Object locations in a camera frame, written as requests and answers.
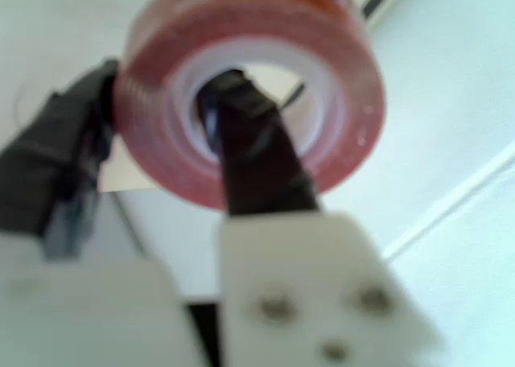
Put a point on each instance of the black-taped white gripper right finger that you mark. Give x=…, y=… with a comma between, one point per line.
x=261, y=170

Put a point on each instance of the black-taped white gripper left finger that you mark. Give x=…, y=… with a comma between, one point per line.
x=44, y=170

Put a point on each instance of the red tape roll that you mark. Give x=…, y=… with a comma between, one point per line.
x=161, y=113

